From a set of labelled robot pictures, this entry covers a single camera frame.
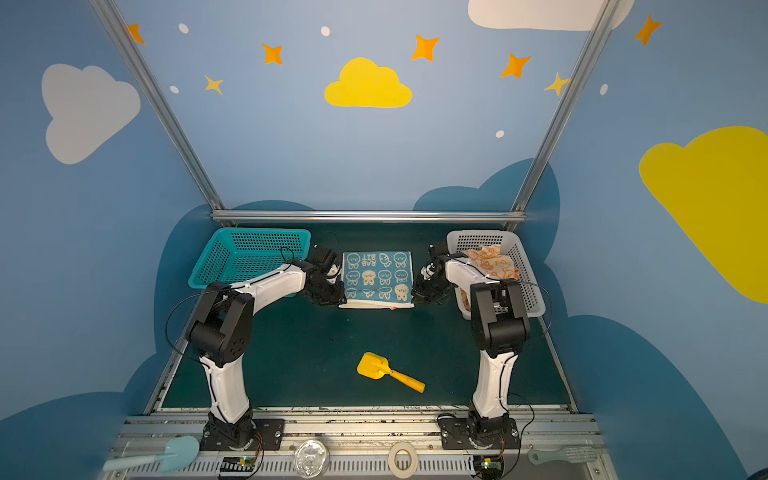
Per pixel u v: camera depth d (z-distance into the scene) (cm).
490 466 73
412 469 70
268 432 75
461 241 108
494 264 104
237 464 73
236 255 111
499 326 53
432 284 86
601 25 71
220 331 51
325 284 83
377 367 84
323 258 80
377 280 105
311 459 66
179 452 72
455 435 74
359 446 73
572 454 71
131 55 75
